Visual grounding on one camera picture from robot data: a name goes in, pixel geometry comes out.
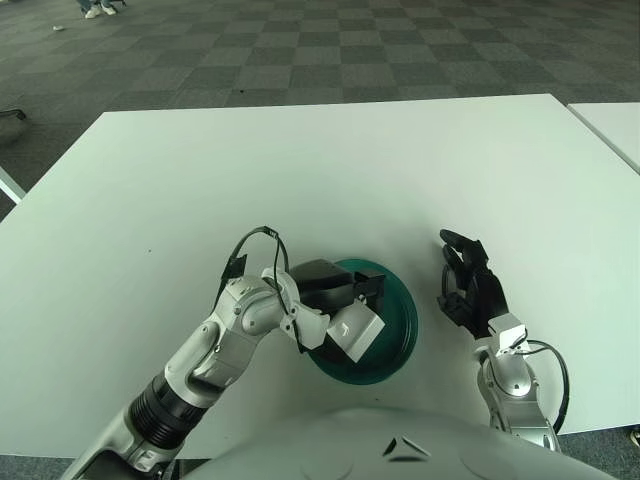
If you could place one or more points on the white square charger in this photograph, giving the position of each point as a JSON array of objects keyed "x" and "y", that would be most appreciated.
[{"x": 357, "y": 330}]

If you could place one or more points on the adjacent white table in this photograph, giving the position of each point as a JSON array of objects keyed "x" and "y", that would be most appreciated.
[{"x": 617, "y": 127}]

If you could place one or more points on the white sneaker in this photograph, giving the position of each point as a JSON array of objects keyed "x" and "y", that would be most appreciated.
[
  {"x": 108, "y": 10},
  {"x": 92, "y": 14}
]

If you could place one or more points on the black chair base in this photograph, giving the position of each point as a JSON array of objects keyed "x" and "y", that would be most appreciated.
[{"x": 12, "y": 114}]

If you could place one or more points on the person leg in jeans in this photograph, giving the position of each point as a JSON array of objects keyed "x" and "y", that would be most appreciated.
[{"x": 85, "y": 4}]

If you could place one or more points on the green round plate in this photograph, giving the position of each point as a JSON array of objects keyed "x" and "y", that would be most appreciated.
[{"x": 400, "y": 325}]

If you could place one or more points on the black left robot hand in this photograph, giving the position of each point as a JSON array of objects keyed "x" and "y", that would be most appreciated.
[{"x": 322, "y": 285}]

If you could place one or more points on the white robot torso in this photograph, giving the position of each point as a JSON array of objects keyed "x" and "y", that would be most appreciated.
[{"x": 360, "y": 445}]

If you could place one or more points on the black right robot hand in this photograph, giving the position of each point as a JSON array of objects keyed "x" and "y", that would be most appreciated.
[{"x": 485, "y": 295}]

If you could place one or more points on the white table corner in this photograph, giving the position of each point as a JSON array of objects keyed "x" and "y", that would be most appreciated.
[{"x": 10, "y": 185}]

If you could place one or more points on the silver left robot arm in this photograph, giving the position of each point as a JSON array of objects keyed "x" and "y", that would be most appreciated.
[{"x": 225, "y": 340}]

